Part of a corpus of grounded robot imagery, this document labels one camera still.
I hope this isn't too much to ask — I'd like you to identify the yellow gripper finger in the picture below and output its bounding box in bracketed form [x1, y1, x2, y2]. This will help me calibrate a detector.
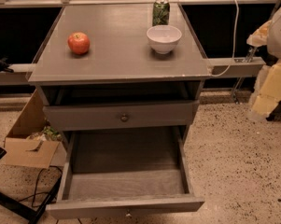
[246, 20, 271, 47]
[247, 60, 281, 120]

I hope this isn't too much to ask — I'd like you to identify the red apple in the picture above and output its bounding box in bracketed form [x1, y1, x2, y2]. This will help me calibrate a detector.
[67, 32, 91, 55]

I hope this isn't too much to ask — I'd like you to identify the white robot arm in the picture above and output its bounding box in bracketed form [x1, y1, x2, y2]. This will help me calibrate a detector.
[246, 8, 281, 121]

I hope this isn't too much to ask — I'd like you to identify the closed upper grey drawer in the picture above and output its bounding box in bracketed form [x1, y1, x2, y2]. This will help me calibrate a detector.
[43, 101, 199, 131]

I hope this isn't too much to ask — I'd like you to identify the grey drawer cabinet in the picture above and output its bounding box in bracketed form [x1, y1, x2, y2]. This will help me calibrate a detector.
[27, 2, 213, 147]

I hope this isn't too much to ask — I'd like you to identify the open lower grey drawer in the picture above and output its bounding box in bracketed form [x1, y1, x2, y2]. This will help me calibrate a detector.
[47, 127, 204, 219]

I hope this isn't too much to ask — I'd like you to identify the white ceramic bowl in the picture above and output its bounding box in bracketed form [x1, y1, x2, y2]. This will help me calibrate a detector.
[147, 25, 182, 54]

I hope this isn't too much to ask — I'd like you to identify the green soda can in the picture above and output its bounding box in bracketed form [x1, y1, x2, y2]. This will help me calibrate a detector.
[152, 0, 170, 26]

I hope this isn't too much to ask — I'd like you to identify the cardboard box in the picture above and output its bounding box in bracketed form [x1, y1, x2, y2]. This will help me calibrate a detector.
[4, 91, 66, 169]

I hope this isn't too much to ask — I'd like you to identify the black stand base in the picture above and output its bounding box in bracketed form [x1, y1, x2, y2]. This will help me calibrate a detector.
[0, 147, 61, 224]

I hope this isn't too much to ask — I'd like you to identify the black floor cable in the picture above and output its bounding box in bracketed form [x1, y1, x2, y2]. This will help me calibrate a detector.
[18, 165, 63, 209]

